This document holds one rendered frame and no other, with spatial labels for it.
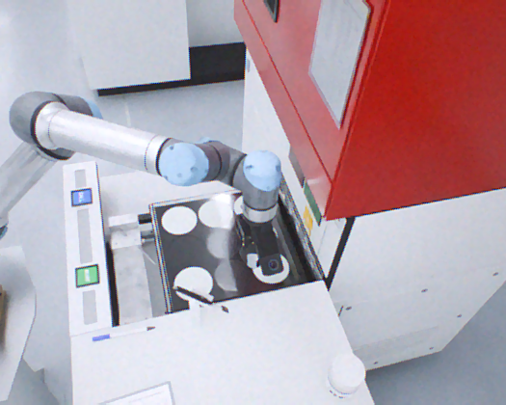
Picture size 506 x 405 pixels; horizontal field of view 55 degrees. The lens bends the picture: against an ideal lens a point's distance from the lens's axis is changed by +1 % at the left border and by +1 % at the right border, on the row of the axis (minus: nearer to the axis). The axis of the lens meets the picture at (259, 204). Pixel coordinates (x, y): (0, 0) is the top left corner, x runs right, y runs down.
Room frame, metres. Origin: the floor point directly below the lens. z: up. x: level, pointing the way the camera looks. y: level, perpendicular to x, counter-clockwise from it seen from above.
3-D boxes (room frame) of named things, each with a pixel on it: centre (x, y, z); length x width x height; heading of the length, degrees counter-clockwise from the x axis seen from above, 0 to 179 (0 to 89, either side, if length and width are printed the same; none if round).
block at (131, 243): (0.73, 0.36, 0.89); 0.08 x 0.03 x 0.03; 110
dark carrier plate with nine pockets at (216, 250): (0.77, 0.09, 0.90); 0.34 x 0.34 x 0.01; 20
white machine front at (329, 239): (1.03, -0.06, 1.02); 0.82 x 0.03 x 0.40; 20
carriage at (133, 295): (0.66, 0.33, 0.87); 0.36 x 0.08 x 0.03; 20
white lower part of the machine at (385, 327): (1.15, -0.37, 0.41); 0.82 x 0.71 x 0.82; 20
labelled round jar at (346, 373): (0.38, -0.22, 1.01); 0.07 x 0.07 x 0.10
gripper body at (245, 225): (0.66, 0.00, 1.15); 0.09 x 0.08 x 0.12; 25
